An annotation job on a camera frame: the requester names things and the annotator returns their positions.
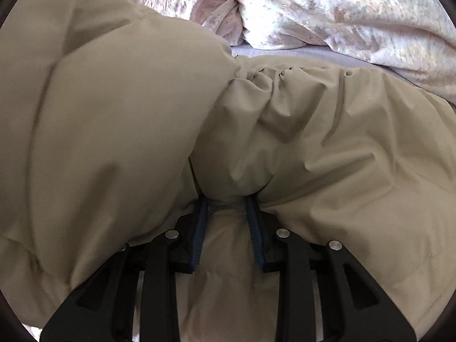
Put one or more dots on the lilac bed sheet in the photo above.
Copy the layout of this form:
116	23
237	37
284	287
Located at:
313	52

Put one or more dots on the white puffer down jacket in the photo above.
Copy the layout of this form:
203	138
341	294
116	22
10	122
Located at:
115	119

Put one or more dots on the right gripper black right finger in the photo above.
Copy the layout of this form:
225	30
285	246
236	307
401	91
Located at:
354	307

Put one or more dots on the pink floral duvet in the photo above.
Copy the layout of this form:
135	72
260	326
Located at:
414	38

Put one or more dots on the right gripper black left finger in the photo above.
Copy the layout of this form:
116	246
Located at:
102	307

